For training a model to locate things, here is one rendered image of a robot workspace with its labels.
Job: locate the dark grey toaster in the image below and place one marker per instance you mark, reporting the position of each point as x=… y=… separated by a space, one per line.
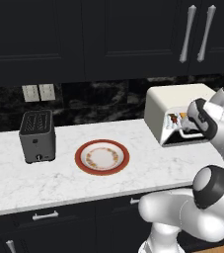
x=37 y=138

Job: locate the black drawer front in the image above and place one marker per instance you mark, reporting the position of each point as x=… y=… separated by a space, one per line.
x=116 y=206
x=70 y=215

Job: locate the toaster knob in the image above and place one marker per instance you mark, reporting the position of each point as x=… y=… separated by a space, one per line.
x=38 y=157

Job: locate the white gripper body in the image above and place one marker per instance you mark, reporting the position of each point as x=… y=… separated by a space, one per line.
x=189 y=124

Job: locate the white wall outlet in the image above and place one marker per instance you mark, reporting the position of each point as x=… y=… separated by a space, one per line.
x=30 y=93
x=47 y=92

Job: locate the white toaster oven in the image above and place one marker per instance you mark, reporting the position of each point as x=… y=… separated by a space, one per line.
x=169 y=97

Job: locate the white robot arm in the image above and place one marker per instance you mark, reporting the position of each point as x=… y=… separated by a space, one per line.
x=179 y=214

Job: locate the red rimmed patterned plate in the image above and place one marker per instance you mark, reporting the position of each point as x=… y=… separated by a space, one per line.
x=102 y=157

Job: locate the kebab skewer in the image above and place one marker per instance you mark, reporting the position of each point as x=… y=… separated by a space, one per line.
x=173 y=118

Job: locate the baguette bread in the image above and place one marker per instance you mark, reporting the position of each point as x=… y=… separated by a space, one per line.
x=183 y=115

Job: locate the toaster oven door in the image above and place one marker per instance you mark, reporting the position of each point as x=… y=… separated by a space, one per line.
x=182 y=141

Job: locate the black base cupboard door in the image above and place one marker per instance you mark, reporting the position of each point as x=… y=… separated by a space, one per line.
x=120 y=234
x=57 y=240

